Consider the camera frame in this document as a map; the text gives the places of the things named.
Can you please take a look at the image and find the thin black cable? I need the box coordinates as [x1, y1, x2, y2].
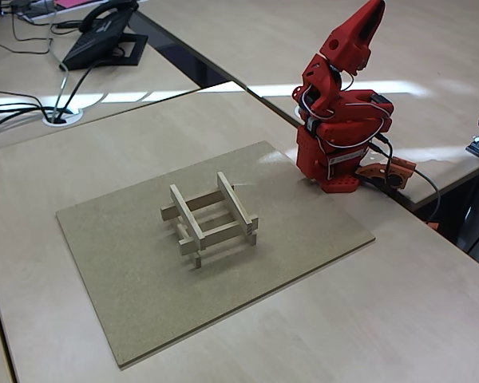
[0, 11, 53, 55]

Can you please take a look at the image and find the white cable grommet ring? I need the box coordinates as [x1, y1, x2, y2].
[42, 105, 84, 128]

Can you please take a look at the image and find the black power cable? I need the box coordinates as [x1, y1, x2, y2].
[0, 104, 45, 136]
[0, 89, 51, 120]

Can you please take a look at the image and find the black desk phone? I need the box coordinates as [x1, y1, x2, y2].
[60, 0, 149, 72]

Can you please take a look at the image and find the brown fibreboard work board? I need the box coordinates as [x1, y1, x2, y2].
[55, 140, 376, 370]

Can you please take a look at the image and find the pink paper folder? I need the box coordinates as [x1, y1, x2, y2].
[54, 0, 105, 9]

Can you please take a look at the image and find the orange table clamp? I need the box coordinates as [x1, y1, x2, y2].
[353, 156, 417, 191]

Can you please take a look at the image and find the thick black phone cable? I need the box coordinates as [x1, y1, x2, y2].
[61, 59, 105, 115]

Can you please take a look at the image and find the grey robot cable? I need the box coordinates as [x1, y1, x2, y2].
[413, 169, 442, 224]

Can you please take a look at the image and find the light grey cable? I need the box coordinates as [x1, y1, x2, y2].
[46, 0, 71, 120]

